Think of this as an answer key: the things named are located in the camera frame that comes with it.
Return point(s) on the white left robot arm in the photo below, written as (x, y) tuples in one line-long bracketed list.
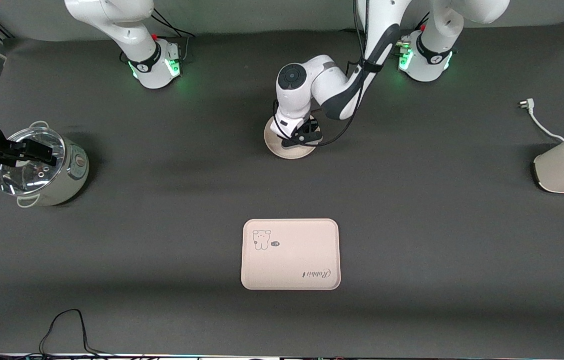
[(321, 75)]

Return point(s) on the grey electric cooking pot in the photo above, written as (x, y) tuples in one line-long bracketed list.
[(69, 175)]

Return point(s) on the aluminium frame rail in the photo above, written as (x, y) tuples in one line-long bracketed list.
[(4, 31)]

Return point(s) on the dark grey table mat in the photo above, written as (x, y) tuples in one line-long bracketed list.
[(411, 310)]

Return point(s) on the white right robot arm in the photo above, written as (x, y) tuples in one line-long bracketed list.
[(127, 25)]

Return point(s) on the round beige plate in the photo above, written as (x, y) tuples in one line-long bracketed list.
[(291, 153)]

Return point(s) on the glass pot lid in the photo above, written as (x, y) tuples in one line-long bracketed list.
[(32, 180)]

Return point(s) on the beige tray with rabbit print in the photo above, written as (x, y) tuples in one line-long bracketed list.
[(291, 260)]

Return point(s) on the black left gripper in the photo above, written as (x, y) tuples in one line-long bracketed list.
[(313, 124)]

